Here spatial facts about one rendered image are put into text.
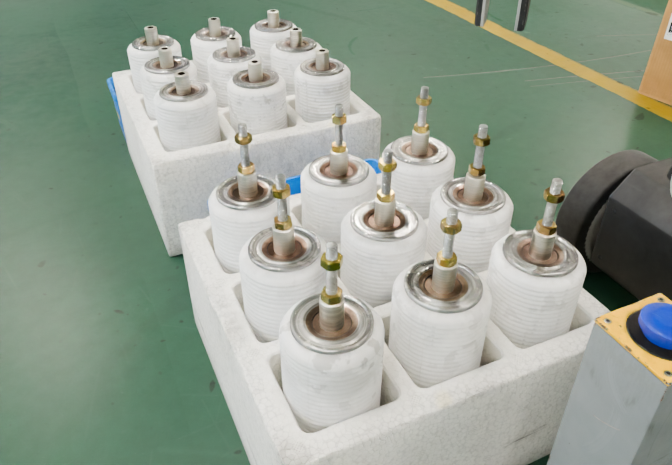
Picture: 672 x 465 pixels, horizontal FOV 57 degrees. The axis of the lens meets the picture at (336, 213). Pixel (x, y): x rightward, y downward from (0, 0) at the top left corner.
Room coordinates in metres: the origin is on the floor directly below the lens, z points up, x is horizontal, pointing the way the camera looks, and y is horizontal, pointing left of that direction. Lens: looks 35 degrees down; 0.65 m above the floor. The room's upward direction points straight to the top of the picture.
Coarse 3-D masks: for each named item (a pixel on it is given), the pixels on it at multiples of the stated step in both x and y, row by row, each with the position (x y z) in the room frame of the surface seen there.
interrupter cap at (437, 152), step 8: (408, 136) 0.75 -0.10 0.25; (392, 144) 0.73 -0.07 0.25; (400, 144) 0.73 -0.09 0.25; (408, 144) 0.73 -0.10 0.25; (432, 144) 0.73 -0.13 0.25; (440, 144) 0.73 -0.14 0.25; (400, 152) 0.71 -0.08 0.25; (408, 152) 0.71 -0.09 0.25; (432, 152) 0.71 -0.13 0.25; (440, 152) 0.71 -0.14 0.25; (400, 160) 0.69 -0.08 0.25; (408, 160) 0.68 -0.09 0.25; (416, 160) 0.69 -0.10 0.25; (424, 160) 0.69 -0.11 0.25; (432, 160) 0.69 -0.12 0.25; (440, 160) 0.69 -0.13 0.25
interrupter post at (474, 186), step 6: (468, 174) 0.61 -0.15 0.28; (468, 180) 0.60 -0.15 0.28; (474, 180) 0.60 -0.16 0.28; (480, 180) 0.60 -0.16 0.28; (468, 186) 0.60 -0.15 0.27; (474, 186) 0.60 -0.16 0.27; (480, 186) 0.60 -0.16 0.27; (468, 192) 0.60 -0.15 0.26; (474, 192) 0.60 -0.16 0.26; (480, 192) 0.60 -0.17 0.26; (468, 198) 0.60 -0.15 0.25; (474, 198) 0.60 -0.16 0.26; (480, 198) 0.60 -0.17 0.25
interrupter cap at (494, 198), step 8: (448, 184) 0.63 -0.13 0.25; (456, 184) 0.63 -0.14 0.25; (464, 184) 0.63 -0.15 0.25; (488, 184) 0.63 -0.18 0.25; (440, 192) 0.61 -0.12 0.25; (448, 192) 0.61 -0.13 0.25; (456, 192) 0.61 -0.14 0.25; (488, 192) 0.61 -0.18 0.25; (496, 192) 0.61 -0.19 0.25; (448, 200) 0.59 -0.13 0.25; (456, 200) 0.59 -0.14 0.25; (464, 200) 0.60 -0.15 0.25; (480, 200) 0.60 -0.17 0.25; (488, 200) 0.60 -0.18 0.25; (496, 200) 0.59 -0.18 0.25; (504, 200) 0.59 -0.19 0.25; (464, 208) 0.58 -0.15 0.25; (472, 208) 0.58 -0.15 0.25; (480, 208) 0.58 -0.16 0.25; (488, 208) 0.58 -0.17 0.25; (496, 208) 0.58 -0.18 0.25
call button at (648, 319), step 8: (648, 304) 0.34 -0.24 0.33; (656, 304) 0.34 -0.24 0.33; (664, 304) 0.34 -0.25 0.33; (640, 312) 0.34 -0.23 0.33; (648, 312) 0.33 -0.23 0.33; (656, 312) 0.33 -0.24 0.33; (664, 312) 0.33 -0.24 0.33; (640, 320) 0.33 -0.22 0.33; (648, 320) 0.33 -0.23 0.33; (656, 320) 0.32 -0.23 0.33; (664, 320) 0.32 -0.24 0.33; (648, 328) 0.32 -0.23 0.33; (656, 328) 0.32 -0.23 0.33; (664, 328) 0.32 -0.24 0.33; (648, 336) 0.32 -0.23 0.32; (656, 336) 0.31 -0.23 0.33; (664, 336) 0.31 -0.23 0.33; (656, 344) 0.31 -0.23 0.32; (664, 344) 0.31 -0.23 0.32
